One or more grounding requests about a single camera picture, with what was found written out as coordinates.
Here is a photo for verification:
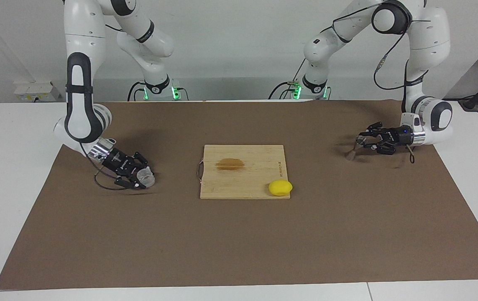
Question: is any white power strip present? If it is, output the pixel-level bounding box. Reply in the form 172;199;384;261
13;81;62;102

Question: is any black right base cable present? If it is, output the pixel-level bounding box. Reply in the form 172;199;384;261
127;81;148;102

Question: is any black base cable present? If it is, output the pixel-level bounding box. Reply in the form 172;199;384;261
267;81;294;100
127;81;148;102

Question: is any steel double jigger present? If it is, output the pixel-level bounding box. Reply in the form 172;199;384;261
345;139;367;162

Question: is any black left base cable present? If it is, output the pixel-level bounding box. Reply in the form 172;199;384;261
267;81;294;100

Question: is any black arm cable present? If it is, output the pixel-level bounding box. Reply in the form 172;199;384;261
80;141;130;191
330;3;430;165

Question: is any wooden cutting board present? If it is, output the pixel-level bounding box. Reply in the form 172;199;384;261
197;145;291;200

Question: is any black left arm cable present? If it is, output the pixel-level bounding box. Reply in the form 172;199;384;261
330;3;430;165

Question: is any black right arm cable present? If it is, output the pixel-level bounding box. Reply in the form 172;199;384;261
80;141;130;191

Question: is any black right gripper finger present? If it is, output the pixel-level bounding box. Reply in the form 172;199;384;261
115;172;144;190
131;151;150;168

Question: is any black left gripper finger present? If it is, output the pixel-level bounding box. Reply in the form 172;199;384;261
358;122;386;141
362;140;395;156

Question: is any clear glass cup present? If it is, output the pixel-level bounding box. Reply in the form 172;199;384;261
134;166;156;188

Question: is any brown table mat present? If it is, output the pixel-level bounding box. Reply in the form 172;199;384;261
0;99;478;291

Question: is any yellow lemon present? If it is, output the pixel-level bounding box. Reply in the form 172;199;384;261
268;180;294;197

